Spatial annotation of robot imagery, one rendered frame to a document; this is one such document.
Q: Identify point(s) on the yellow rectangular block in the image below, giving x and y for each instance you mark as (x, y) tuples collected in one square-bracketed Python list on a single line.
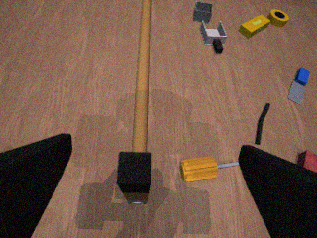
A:
[(252, 27)]

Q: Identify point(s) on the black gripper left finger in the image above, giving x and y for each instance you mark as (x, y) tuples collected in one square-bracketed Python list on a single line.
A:
[(29, 175)]

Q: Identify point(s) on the yellow ring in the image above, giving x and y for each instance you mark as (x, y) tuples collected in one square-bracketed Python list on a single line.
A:
[(278, 18)]

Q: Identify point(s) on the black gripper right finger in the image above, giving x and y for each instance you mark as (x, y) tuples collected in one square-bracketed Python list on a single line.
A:
[(284, 192)]

